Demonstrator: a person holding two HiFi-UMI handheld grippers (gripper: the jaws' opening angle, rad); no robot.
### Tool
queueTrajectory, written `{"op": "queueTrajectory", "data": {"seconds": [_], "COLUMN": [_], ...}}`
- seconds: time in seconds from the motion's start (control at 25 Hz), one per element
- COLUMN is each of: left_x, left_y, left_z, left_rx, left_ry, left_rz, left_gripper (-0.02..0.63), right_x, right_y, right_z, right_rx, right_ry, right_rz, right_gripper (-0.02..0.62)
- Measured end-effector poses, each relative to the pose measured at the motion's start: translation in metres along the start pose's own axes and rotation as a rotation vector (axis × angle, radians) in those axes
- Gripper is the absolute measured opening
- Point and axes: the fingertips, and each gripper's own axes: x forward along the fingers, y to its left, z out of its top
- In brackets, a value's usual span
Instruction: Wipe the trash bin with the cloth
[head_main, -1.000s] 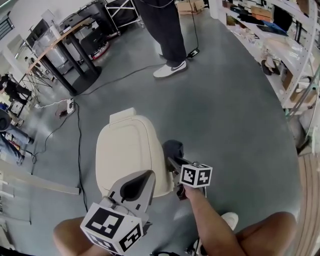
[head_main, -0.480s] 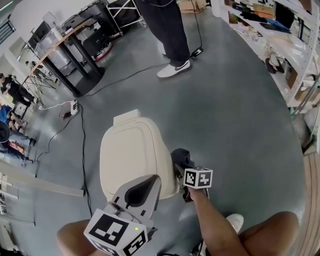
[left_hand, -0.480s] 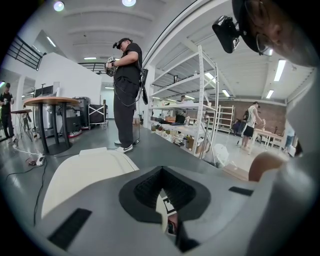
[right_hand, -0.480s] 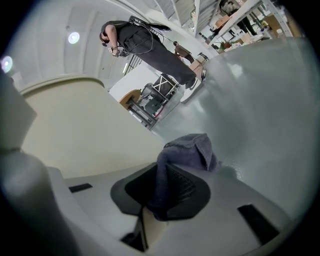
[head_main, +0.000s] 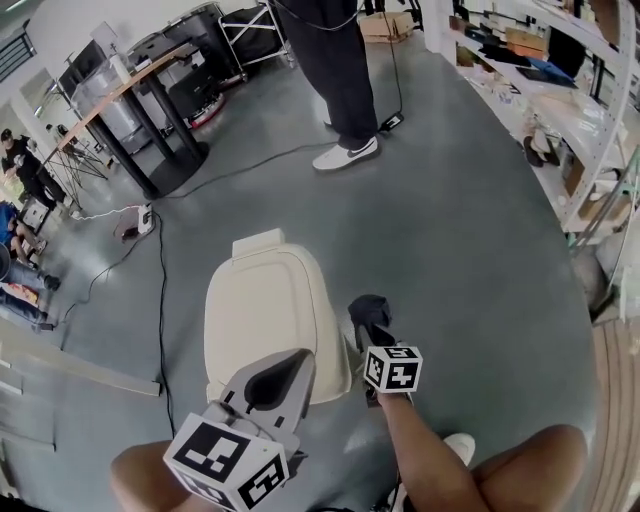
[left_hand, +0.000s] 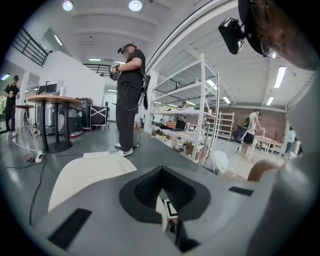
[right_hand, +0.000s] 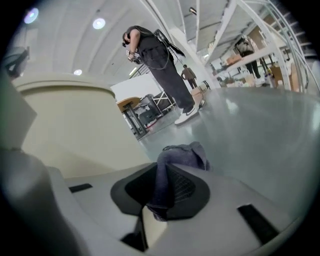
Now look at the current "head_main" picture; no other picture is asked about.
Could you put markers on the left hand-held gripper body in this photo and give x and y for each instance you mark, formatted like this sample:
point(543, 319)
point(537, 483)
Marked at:
point(225, 460)

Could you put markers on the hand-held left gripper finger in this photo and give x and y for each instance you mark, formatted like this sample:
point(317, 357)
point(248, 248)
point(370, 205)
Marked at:
point(237, 390)
point(305, 400)

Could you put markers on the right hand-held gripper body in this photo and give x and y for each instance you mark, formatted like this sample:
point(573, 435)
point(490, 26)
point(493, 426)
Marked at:
point(395, 370)

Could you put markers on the dark blue cloth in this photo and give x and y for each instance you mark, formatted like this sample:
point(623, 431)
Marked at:
point(370, 310)

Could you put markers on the cream plastic trash bin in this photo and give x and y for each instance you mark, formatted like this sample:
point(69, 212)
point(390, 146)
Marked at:
point(270, 310)

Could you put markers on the person's right forearm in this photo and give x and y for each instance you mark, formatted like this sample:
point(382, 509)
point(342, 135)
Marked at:
point(425, 450)

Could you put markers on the person's left leg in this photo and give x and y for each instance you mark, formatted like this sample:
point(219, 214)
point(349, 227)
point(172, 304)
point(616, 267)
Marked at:
point(145, 475)

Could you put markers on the person's leg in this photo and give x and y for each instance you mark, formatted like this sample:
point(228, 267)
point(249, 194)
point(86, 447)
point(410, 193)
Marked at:
point(145, 475)
point(535, 465)

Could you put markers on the person's right white shoe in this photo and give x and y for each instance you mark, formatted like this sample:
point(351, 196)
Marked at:
point(460, 445)

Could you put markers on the desk with white legs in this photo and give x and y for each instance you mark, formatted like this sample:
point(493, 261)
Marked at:
point(100, 372)

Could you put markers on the person's right leg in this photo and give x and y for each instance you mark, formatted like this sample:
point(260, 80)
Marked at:
point(535, 465)

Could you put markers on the white power strip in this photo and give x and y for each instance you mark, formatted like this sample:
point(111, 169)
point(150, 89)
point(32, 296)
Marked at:
point(145, 220)

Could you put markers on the black power adapter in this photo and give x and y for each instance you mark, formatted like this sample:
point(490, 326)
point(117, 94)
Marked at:
point(392, 122)

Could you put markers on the wooden slat boards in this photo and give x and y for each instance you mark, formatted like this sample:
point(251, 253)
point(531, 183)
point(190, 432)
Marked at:
point(617, 400)

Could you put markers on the colourful box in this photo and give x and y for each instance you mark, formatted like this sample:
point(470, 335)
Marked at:
point(17, 292)

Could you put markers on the dark slippers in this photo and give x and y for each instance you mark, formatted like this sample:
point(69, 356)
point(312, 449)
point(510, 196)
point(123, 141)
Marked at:
point(540, 147)

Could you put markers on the white plastic bag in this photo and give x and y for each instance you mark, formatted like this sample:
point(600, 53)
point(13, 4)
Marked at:
point(630, 295)

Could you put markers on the plastic-wrapped silver machine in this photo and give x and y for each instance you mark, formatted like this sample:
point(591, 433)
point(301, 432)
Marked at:
point(115, 115)

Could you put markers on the white shelving rack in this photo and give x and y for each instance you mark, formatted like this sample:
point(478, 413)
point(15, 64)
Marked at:
point(550, 75)

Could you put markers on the open cardboard box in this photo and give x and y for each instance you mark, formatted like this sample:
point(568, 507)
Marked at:
point(387, 25)

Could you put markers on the black folding cart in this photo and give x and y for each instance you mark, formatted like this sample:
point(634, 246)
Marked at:
point(250, 40)

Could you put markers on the round wooden table black legs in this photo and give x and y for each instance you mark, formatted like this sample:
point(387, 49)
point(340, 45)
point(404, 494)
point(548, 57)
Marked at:
point(125, 90)

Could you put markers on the white spray bottle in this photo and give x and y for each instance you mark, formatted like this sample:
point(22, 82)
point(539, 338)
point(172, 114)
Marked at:
point(118, 65)

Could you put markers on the black monitor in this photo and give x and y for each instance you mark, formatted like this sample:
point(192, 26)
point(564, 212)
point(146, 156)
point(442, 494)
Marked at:
point(85, 60)

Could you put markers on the black railing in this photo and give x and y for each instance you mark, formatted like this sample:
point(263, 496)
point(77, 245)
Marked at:
point(15, 55)

